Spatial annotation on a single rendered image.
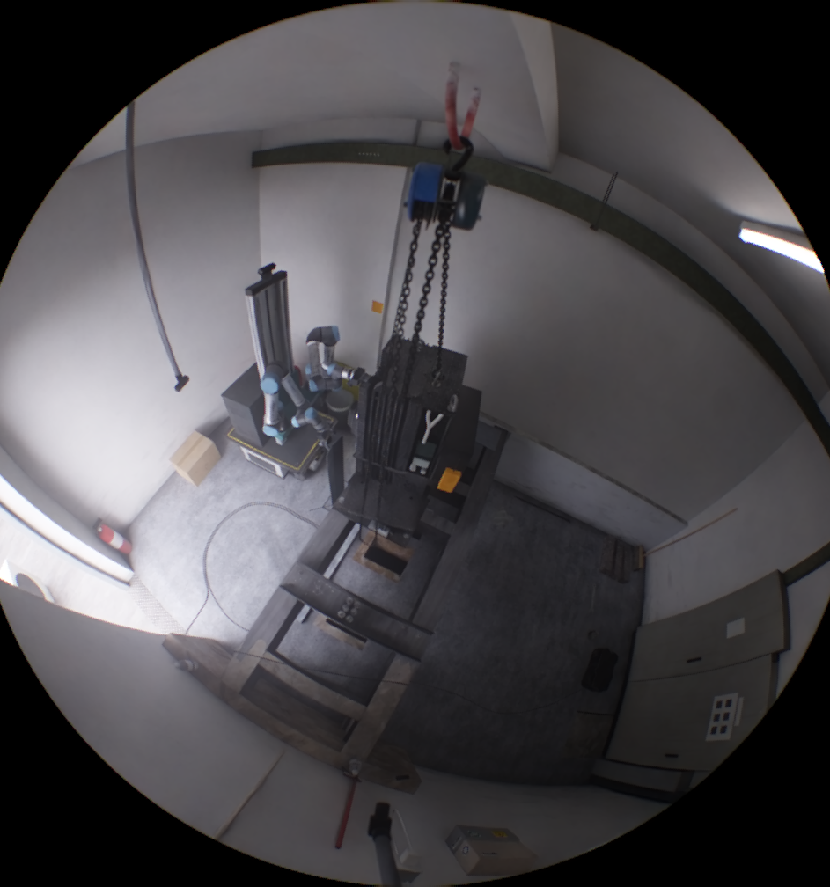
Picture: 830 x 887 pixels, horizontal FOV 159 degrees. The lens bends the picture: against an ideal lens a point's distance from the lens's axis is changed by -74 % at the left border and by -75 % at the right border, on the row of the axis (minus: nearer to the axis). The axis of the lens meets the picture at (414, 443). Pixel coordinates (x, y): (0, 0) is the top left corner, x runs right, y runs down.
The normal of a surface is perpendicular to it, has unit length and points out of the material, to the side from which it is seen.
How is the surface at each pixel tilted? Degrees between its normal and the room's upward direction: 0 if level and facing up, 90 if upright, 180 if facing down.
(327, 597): 0
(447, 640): 0
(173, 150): 90
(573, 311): 90
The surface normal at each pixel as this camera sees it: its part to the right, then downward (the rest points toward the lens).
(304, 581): 0.18, -0.61
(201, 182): 0.89, 0.43
